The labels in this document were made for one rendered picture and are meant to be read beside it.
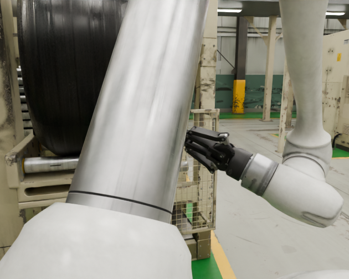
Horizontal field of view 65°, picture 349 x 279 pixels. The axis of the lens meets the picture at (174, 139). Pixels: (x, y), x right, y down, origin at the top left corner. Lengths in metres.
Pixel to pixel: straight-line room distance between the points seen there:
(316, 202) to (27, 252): 0.54
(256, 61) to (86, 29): 10.46
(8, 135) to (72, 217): 0.75
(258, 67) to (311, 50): 10.54
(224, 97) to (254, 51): 1.99
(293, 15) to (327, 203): 0.37
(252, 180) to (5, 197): 0.74
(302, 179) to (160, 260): 0.48
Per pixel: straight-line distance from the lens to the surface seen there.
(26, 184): 0.88
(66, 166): 0.88
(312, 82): 0.60
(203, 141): 0.68
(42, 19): 0.73
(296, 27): 0.51
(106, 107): 0.27
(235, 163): 0.65
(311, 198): 0.64
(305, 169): 0.68
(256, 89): 10.98
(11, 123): 0.95
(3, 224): 1.05
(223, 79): 10.54
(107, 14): 0.73
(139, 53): 0.28
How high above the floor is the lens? 1.14
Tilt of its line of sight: 12 degrees down
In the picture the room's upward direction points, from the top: straight up
